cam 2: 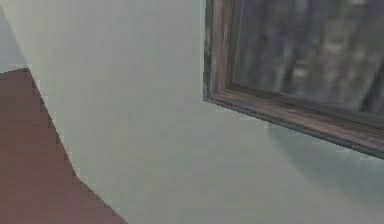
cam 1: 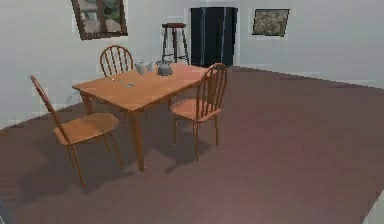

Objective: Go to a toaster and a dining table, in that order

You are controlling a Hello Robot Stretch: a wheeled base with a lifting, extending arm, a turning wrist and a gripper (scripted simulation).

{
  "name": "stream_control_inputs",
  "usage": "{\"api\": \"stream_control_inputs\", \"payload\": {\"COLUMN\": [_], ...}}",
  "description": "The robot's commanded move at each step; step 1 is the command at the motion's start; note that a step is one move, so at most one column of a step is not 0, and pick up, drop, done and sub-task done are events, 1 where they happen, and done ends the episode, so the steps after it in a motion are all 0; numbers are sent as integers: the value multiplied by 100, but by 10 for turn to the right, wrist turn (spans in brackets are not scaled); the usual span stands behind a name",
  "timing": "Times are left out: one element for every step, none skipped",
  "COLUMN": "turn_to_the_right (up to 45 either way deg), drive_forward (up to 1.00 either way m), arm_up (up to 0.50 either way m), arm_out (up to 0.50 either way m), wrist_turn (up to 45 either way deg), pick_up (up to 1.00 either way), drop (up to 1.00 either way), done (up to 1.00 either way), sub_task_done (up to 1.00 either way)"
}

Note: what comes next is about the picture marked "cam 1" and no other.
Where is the black framed wall picture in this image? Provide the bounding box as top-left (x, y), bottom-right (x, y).
top-left (251, 8), bottom-right (290, 38)

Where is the grey kettle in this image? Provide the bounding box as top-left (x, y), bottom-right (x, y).
top-left (156, 61), bottom-right (174, 77)

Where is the orange wooden spindle chair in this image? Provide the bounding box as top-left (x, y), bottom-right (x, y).
top-left (29, 74), bottom-right (124, 190)
top-left (170, 62), bottom-right (229, 162)
top-left (99, 44), bottom-right (135, 78)

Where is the dark doorway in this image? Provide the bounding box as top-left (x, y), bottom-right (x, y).
top-left (190, 6), bottom-right (239, 68)

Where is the brown framed window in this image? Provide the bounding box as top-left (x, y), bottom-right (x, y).
top-left (70, 0), bottom-right (129, 41)

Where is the dark wooden bar stool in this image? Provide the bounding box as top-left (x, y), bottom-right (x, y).
top-left (161, 22), bottom-right (191, 65)

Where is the orange wooden dining table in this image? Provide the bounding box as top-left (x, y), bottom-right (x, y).
top-left (71, 62), bottom-right (212, 173)

